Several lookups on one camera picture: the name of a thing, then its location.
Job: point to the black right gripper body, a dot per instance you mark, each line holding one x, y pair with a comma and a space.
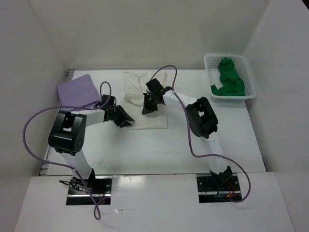
152, 94

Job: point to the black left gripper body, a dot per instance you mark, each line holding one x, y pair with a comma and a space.
117, 115

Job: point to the purple t shirt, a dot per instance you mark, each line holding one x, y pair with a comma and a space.
79, 92

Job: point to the green t shirt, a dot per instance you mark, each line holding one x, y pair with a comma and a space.
232, 84

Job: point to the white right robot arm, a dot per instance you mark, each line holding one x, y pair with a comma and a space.
201, 120

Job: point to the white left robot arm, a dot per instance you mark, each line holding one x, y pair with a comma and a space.
68, 132

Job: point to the white plastic laundry basket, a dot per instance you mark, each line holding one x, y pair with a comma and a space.
212, 61

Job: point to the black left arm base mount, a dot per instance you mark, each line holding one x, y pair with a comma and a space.
77, 194

